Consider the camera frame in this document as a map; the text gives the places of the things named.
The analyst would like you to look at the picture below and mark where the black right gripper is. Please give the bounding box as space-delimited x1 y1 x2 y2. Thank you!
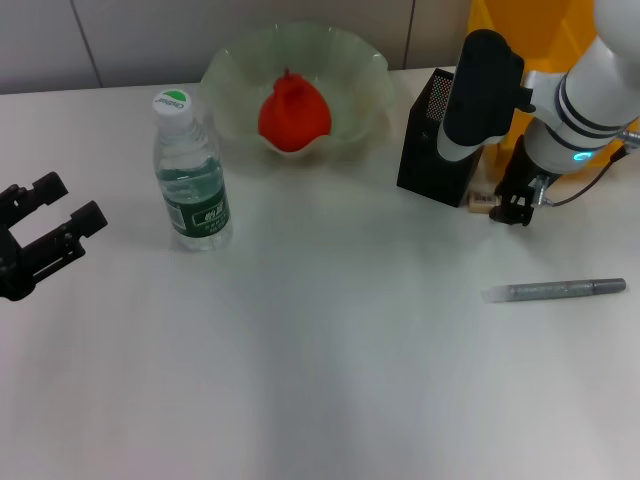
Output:
488 133 551 229

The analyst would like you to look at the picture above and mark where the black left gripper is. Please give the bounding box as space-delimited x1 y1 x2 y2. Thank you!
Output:
0 172 109 302

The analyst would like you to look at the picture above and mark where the small beige eraser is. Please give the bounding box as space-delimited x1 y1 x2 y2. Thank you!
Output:
467 189 501 216

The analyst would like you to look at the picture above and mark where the silver marker pen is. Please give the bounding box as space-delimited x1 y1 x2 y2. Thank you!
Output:
480 277 627 304

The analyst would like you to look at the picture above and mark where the black mesh pen holder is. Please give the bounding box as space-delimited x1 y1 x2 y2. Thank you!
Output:
396 67 484 207

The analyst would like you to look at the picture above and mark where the clear plastic water bottle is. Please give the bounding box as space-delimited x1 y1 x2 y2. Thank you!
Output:
152 88 234 254

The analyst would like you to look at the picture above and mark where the orange fruit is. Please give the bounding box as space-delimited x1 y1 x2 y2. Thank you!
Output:
257 68 333 154

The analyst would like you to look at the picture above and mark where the green glass fruit bowl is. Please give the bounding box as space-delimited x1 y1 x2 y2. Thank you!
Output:
200 22 396 161

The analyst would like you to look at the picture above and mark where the yellow plastic storage bin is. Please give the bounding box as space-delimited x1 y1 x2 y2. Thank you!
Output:
467 0 601 181

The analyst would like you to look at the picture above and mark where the right gripper dark cable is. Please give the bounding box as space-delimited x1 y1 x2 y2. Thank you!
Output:
542 142 640 207

